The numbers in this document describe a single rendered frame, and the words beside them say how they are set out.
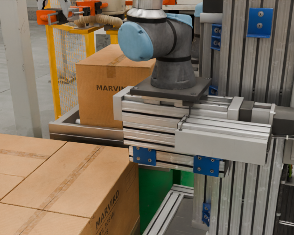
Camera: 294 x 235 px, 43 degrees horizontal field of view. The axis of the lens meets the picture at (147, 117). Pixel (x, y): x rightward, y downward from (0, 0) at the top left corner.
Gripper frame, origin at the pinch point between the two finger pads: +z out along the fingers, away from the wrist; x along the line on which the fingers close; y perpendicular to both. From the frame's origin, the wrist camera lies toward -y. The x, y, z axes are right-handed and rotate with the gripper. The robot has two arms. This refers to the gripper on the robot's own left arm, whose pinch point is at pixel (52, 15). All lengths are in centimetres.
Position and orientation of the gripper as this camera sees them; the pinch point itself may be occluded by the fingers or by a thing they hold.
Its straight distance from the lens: 144.3
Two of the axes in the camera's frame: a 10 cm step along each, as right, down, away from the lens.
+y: 2.5, -3.5, 9.0
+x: -9.7, -0.8, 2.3
